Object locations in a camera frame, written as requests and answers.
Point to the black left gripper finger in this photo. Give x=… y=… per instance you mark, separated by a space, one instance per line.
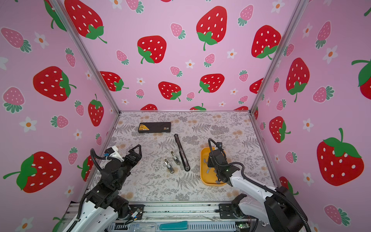
x=138 y=151
x=132 y=152

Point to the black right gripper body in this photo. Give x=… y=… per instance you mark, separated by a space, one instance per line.
x=209 y=163

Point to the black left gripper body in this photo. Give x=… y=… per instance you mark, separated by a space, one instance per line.
x=132 y=163

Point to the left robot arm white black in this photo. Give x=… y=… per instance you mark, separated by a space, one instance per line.
x=102 y=205

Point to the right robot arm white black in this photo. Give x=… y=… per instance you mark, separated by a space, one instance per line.
x=280 y=209

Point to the yellow plastic tray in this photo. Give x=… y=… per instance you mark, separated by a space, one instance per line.
x=208 y=175

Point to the black tool case yellow label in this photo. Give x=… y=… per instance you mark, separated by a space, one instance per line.
x=154 y=127

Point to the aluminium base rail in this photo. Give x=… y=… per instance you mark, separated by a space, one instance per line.
x=201 y=217

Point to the teal handled tool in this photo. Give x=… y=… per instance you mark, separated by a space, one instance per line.
x=174 y=226

